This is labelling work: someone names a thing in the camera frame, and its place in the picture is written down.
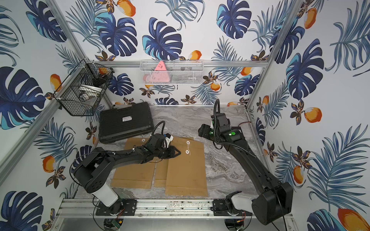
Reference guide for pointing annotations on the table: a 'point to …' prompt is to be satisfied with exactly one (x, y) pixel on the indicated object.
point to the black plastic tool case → (119, 121)
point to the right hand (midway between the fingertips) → (203, 130)
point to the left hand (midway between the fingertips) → (180, 151)
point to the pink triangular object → (160, 74)
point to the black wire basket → (90, 74)
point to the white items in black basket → (86, 92)
